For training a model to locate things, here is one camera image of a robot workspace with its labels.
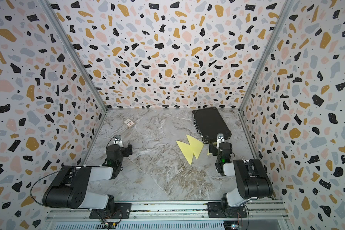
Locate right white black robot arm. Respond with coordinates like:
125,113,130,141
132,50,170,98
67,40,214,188
209,142,273,210

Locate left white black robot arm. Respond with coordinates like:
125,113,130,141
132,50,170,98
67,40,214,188
37,140,133,212

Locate black hard case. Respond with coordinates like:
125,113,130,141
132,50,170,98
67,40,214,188
192,107,232,144

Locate small pink white card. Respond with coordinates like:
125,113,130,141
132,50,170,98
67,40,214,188
124,118,135,128

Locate small green circuit board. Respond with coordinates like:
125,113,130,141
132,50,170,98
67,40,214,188
102,221,118,230

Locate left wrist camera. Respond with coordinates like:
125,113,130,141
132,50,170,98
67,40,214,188
114,135,123,147

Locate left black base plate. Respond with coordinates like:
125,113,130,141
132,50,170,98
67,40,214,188
89,203,132,219

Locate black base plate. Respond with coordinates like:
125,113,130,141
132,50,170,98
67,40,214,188
89,203,132,219
207,202,248,218

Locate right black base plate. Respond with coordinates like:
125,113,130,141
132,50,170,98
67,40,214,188
207,202,248,218

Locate aluminium mounting rail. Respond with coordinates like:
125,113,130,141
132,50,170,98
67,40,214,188
45,200,291,230

